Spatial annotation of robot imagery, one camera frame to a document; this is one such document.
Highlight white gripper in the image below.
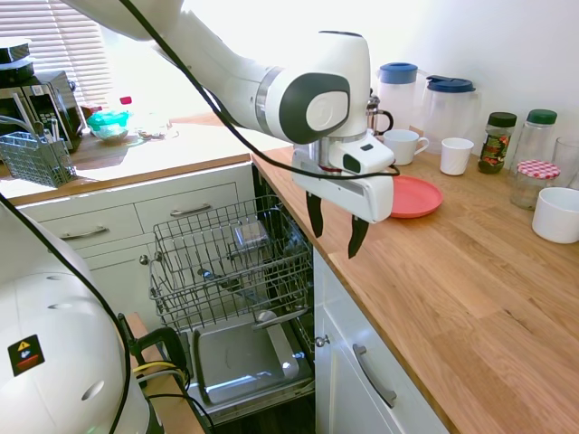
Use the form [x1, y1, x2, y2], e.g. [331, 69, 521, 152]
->
[291, 148, 394, 260]

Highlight red plastic plate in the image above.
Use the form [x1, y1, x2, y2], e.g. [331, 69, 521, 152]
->
[388, 175, 445, 221]

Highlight stainless dishwasher door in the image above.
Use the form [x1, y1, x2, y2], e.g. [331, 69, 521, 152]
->
[178, 311, 316, 418]

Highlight square glass container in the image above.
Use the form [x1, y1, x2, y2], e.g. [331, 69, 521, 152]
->
[231, 221, 273, 259]

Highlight glass French press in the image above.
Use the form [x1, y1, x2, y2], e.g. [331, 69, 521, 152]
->
[365, 94, 395, 137]

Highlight small white cup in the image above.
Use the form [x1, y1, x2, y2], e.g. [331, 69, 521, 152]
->
[440, 137, 475, 177]

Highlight clear pitcher light blue lid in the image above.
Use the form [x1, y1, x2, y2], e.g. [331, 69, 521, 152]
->
[375, 61, 429, 137]

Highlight clear pitcher dark blue lid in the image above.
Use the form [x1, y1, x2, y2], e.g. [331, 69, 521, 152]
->
[422, 74, 481, 156]

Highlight spice jar black lid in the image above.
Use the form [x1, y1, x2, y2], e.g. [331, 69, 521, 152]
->
[478, 111, 518, 175]

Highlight white cabinet with drawer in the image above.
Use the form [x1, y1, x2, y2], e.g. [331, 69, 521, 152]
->
[311, 246, 453, 434]

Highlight glass jar red checkered lid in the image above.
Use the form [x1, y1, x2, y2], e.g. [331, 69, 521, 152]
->
[509, 159, 562, 212]

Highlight black table clamp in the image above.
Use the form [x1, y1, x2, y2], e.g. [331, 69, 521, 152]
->
[118, 312, 192, 391]

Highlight glass bottle green lid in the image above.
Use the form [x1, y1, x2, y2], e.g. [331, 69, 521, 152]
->
[514, 108, 558, 182]

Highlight wide white cup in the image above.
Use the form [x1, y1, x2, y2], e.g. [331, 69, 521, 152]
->
[531, 186, 579, 245]

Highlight clear drinking glass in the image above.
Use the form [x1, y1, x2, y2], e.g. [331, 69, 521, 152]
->
[552, 137, 579, 191]

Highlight wooden robot mounting board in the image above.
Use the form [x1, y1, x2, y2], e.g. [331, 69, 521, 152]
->
[126, 311, 205, 434]

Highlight green plastic container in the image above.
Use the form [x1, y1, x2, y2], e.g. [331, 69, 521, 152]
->
[85, 108, 133, 143]

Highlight grey cutlery basket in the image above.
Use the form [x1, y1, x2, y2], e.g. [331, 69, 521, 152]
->
[0, 130, 79, 189]

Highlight black silver microwave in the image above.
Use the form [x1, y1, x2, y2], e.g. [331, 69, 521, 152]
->
[0, 70, 85, 153]

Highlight white window blinds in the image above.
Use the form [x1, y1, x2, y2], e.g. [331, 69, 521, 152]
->
[0, 0, 112, 109]

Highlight black white striped container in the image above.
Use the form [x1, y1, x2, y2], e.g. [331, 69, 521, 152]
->
[0, 42, 35, 79]

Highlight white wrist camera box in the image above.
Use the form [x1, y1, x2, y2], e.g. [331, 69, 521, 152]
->
[326, 134, 396, 177]

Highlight white mug with handle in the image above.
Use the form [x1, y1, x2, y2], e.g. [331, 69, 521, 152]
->
[382, 128, 431, 166]

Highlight grey wire dishwasher rack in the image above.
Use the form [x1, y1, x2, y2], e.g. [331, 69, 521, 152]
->
[147, 194, 314, 338]

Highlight silver drawer bar handle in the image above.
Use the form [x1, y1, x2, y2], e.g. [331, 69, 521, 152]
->
[170, 203, 213, 218]
[352, 343, 399, 409]
[61, 225, 110, 241]

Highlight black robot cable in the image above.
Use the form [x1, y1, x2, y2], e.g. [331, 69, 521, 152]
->
[118, 0, 402, 182]

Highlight yellow cable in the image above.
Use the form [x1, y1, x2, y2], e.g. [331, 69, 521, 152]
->
[133, 360, 189, 386]

